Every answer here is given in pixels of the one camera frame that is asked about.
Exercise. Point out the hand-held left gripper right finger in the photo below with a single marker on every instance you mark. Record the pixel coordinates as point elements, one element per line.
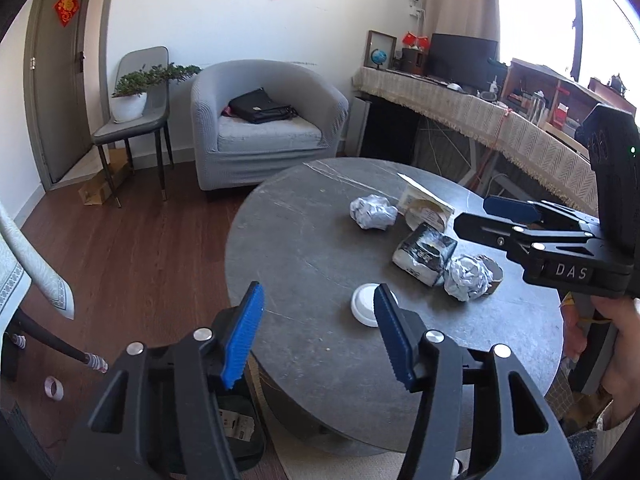
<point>395,340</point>

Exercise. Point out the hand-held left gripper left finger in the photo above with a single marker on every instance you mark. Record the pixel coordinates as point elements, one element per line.
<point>240,340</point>

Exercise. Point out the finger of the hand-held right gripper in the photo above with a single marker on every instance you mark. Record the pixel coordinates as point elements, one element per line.
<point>480,227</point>
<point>507,206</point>

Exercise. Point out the white round lid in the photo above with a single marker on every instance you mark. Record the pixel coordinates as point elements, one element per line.
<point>364,305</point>

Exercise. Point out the brown cardboard roll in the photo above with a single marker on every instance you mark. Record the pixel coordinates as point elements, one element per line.
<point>496,275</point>

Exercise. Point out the white paper ball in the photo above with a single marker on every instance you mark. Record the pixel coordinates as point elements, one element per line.
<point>372,212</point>
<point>467,277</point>

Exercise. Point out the beige torn paper box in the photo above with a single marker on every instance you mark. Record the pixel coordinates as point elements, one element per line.
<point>425,205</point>

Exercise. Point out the dark printed package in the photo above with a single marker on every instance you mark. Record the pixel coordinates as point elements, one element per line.
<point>422,255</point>

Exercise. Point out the dark green trash bin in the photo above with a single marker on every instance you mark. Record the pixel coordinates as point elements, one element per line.
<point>252,405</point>

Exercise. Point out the person's right hand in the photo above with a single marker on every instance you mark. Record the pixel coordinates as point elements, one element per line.
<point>627,345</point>

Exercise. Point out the white printed receipt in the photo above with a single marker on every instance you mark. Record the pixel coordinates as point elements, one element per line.
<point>237,425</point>

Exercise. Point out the beige lace tablecloth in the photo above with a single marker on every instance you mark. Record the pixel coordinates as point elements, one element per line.
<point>480,115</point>

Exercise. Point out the beige rug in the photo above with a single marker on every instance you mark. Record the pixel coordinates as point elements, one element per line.
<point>285,430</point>

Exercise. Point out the glass jar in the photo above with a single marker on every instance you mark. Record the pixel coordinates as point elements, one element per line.
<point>537,105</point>

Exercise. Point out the round grey marble table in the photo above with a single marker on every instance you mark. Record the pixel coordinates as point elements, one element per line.
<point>300,240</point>

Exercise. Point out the wooden desk shelf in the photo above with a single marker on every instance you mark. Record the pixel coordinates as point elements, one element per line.
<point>545,80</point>

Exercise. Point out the black cabinet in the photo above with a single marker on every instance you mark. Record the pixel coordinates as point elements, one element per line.
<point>390,130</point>

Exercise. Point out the black computer monitor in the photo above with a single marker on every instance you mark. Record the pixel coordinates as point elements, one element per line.
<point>462,60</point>

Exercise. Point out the brown desk box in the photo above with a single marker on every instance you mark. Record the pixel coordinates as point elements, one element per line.
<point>412,60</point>

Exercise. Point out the black table leg striped sock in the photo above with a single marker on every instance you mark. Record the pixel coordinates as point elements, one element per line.
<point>60,345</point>
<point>18,341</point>

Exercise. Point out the small red flags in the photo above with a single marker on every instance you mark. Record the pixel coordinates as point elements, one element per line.
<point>416,40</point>

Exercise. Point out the clear tape roll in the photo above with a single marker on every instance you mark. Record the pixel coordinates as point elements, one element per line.
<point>54,388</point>

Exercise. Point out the small blue globe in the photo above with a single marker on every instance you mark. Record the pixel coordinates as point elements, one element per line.
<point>380,57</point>

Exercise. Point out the grey armchair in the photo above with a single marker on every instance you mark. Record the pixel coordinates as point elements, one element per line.
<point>270,140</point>

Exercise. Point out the flat cardboard box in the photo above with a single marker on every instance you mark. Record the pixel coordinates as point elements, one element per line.
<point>102,185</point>

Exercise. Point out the beige curtain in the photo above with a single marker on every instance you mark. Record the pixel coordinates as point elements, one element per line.
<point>465,0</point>

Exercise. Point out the white patterned tablecloth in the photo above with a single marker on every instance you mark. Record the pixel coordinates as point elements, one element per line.
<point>35,270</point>

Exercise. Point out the black leather bag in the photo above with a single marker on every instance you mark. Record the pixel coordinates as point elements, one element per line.
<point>260,107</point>

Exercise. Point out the grey dining chair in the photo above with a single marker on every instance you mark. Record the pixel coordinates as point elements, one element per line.
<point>135,125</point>

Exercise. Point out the bonsai in white pot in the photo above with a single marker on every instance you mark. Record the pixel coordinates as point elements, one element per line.
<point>131,105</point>

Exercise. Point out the grey door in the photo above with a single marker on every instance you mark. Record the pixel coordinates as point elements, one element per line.
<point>57,90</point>

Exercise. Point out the red door decoration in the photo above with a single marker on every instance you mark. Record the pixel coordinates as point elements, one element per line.
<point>66,7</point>

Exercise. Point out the wooden picture frame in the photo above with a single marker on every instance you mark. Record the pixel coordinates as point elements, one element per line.
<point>382,40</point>

